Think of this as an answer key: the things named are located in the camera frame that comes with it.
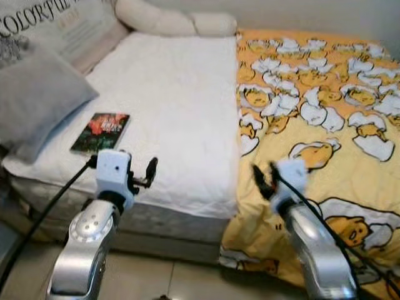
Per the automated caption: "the yellow egg cartoon blanket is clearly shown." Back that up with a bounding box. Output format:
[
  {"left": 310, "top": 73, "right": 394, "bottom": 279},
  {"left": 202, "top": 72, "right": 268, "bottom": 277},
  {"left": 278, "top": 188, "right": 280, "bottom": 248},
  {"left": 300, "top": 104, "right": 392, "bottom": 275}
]
[{"left": 219, "top": 28, "right": 400, "bottom": 300}]

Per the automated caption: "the printed ornament headboard cushion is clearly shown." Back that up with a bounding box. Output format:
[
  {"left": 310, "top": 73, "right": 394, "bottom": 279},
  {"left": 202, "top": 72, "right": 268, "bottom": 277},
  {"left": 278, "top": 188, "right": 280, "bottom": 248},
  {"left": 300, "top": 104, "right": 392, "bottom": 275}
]
[{"left": 0, "top": 0, "right": 129, "bottom": 73}]

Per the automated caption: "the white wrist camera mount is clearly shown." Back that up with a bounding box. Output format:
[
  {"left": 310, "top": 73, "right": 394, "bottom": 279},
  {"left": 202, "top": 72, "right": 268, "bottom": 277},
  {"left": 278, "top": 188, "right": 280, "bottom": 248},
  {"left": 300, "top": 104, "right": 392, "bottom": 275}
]
[
  {"left": 269, "top": 157, "right": 309, "bottom": 216},
  {"left": 95, "top": 149, "right": 135, "bottom": 210}
]

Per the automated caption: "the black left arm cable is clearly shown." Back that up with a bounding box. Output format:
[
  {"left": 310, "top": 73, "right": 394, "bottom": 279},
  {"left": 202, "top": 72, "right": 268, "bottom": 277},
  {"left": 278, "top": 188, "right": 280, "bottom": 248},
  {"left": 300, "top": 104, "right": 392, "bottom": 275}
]
[{"left": 0, "top": 156, "right": 98, "bottom": 291}]

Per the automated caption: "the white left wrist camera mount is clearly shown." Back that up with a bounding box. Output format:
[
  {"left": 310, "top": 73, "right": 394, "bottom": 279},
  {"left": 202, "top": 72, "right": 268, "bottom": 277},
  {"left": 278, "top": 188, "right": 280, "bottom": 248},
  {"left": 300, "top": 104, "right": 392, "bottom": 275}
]
[{"left": 95, "top": 149, "right": 135, "bottom": 210}]

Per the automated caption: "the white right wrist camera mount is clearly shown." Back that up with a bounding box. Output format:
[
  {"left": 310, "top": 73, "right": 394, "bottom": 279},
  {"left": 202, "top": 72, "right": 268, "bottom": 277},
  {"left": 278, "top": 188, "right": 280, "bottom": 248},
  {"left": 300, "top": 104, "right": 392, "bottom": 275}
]
[{"left": 269, "top": 157, "right": 309, "bottom": 216}]

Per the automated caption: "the grey bed base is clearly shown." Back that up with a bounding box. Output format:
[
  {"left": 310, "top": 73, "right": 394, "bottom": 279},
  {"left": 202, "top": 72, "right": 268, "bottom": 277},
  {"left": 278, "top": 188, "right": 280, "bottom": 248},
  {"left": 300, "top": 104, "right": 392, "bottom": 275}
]
[{"left": 0, "top": 169, "right": 241, "bottom": 266}]

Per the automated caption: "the grey pillow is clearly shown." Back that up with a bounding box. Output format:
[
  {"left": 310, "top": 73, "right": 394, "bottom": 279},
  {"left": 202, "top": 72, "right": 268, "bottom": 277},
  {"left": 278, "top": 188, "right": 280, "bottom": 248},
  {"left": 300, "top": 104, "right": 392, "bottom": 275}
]
[{"left": 0, "top": 36, "right": 101, "bottom": 164}]

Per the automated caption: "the white quilted mattress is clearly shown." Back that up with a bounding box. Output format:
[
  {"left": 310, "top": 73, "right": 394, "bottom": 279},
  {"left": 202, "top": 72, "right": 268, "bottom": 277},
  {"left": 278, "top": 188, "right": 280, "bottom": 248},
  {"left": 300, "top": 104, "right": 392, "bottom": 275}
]
[{"left": 3, "top": 31, "right": 241, "bottom": 219}]

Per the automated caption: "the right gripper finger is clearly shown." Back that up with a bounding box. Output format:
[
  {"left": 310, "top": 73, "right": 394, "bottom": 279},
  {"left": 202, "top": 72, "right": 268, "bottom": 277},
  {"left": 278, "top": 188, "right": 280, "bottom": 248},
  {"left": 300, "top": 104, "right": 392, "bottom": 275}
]
[{"left": 252, "top": 164, "right": 274, "bottom": 201}]

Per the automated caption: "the dark red cover book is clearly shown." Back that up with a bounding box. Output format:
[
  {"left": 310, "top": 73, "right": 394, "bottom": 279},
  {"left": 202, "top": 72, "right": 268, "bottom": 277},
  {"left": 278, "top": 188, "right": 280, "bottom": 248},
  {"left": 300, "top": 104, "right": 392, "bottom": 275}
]
[{"left": 70, "top": 112, "right": 131, "bottom": 156}]

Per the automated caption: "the cream knotted bolster pillow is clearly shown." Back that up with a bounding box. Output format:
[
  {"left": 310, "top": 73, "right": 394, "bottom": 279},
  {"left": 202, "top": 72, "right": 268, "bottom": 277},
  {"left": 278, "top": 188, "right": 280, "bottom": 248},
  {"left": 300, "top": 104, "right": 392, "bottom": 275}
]
[{"left": 114, "top": 0, "right": 238, "bottom": 37}]

